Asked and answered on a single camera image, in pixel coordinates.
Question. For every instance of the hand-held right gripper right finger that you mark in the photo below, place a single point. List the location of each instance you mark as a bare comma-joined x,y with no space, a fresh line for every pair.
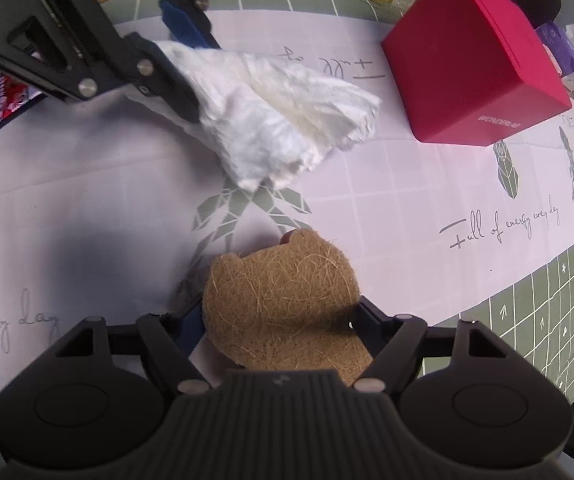
382,340

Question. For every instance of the white printed table runner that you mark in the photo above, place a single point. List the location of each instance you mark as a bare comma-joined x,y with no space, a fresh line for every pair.
417,200

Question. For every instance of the brown bear-shaped sponge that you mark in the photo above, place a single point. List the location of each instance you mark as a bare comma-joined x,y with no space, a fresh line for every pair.
282,300

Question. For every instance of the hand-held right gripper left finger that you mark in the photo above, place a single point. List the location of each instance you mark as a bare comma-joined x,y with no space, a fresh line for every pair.
192,327

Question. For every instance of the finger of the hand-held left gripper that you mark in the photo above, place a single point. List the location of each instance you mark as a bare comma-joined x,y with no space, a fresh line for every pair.
162,80
187,25

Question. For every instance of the red cube box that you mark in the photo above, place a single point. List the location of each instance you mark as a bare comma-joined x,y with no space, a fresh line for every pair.
467,60

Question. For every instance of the white tissue paper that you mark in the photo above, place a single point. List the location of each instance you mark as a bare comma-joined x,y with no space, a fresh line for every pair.
277,110

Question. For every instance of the purple tissue box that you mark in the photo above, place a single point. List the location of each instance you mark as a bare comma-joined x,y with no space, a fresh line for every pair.
552,40

